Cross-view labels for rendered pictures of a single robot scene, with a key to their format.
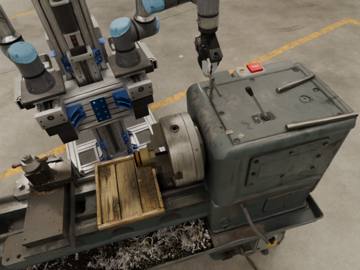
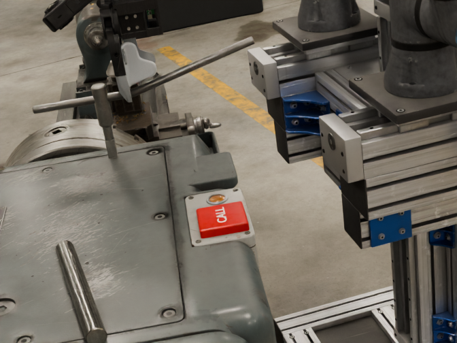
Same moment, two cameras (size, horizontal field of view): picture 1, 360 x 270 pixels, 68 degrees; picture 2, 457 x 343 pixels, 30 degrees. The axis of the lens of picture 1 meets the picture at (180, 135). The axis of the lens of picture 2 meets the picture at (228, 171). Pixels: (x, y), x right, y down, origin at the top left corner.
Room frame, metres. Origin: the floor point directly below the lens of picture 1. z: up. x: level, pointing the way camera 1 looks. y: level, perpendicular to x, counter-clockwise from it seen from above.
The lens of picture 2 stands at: (1.18, -1.30, 1.77)
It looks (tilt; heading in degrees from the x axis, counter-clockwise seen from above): 26 degrees down; 97
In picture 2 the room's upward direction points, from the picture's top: 9 degrees counter-clockwise
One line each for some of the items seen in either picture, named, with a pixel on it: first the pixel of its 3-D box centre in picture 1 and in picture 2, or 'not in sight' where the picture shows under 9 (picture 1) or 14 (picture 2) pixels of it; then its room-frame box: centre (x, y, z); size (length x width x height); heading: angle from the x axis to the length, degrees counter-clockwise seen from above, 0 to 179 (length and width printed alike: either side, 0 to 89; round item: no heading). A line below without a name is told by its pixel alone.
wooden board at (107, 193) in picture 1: (127, 187); not in sight; (0.70, 0.28, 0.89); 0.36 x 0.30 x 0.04; 10
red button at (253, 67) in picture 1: (254, 68); (222, 222); (1.05, -0.39, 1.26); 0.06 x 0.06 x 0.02; 10
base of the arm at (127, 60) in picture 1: (126, 52); (423, 58); (1.38, 0.26, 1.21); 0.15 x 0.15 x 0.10
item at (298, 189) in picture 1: (243, 194); not in sight; (0.84, -0.37, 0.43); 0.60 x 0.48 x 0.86; 100
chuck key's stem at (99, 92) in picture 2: (211, 88); (105, 121); (0.87, -0.15, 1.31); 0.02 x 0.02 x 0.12
